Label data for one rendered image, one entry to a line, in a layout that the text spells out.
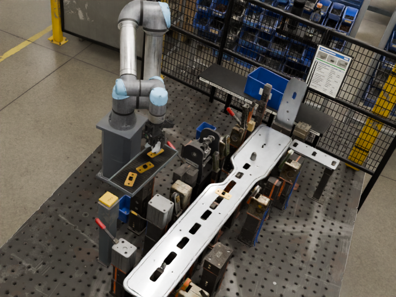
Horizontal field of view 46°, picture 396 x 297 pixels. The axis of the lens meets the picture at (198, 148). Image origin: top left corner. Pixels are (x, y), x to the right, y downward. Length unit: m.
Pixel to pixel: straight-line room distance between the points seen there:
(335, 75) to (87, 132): 2.19
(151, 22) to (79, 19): 2.83
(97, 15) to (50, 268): 3.07
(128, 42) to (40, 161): 1.92
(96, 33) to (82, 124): 1.19
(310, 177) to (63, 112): 2.33
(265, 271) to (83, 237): 0.95
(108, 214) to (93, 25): 3.20
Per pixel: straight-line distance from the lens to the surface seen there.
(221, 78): 3.10
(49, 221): 2.56
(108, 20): 4.85
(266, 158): 2.60
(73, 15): 5.08
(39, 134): 4.12
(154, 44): 2.30
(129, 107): 2.38
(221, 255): 2.07
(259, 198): 2.31
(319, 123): 2.95
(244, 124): 2.62
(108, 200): 2.03
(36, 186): 3.69
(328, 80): 2.95
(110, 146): 2.53
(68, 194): 2.67
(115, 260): 2.05
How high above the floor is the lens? 2.69
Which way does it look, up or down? 41 degrees down
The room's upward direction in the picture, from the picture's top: 11 degrees clockwise
